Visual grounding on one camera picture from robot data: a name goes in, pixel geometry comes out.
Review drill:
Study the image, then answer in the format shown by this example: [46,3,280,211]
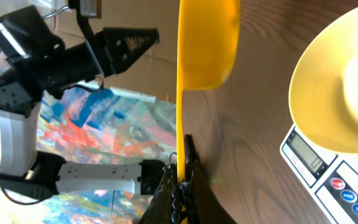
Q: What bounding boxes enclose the yellow plastic measuring scoop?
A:
[175,0,242,224]

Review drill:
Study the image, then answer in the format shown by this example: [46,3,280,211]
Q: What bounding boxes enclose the white digital kitchen scale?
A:
[280,125,358,223]

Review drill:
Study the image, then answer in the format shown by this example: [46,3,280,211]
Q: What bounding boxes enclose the colourful painted backdrop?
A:
[0,0,179,223]

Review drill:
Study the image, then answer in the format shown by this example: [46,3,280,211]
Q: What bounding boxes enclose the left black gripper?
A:
[0,4,160,93]

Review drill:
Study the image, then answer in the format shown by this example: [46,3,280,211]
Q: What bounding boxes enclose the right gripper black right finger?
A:
[183,134,236,224]

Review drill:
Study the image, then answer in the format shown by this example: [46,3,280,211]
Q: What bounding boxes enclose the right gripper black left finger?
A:
[138,164,182,224]

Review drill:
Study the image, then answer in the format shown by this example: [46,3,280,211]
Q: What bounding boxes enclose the yellow plastic bowl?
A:
[288,7,358,154]

